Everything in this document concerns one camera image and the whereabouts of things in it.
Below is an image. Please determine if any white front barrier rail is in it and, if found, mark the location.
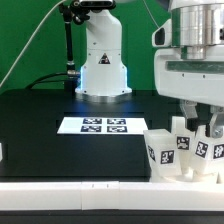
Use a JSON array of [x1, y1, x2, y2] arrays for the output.
[[0, 182, 224, 211]]

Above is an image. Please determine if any white round stool seat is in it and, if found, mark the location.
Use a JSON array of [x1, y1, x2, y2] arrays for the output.
[[150, 169, 224, 184]]

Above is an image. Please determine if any white fiducial marker sheet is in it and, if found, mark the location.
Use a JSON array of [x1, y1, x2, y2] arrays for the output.
[[57, 117, 148, 135]]

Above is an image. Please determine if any white block at left edge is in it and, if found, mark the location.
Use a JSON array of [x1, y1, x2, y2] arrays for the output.
[[0, 143, 3, 162]]

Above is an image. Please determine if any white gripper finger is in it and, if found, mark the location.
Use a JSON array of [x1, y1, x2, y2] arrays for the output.
[[209, 106, 224, 138], [179, 99, 200, 132]]

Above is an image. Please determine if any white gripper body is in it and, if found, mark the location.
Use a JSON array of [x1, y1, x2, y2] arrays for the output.
[[154, 46, 224, 107]]

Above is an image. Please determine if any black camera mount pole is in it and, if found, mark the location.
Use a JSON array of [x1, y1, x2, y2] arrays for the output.
[[59, 3, 80, 77]]

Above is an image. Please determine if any white cable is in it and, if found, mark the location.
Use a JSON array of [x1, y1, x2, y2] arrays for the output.
[[0, 0, 68, 88]]

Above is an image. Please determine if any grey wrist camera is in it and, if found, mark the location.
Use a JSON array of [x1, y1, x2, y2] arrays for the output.
[[152, 19, 172, 47]]

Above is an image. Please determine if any black overhead camera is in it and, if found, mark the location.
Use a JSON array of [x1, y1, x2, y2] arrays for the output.
[[74, 0, 116, 9]]

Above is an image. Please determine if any black cable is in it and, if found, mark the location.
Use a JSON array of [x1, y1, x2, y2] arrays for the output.
[[25, 72, 81, 90]]

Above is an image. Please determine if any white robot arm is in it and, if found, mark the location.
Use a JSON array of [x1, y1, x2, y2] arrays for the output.
[[75, 0, 224, 138]]

